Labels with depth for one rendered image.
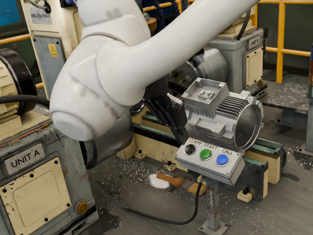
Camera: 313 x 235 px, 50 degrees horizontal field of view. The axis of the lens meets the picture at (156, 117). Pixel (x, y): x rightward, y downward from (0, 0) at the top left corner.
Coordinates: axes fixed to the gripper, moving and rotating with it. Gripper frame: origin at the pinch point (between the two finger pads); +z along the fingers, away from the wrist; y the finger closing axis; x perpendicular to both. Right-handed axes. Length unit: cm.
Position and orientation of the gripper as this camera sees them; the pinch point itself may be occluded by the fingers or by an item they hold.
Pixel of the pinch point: (179, 132)
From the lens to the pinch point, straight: 85.4
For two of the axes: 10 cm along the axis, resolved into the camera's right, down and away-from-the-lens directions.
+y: -7.4, -2.1, 6.4
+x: -5.4, 7.5, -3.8
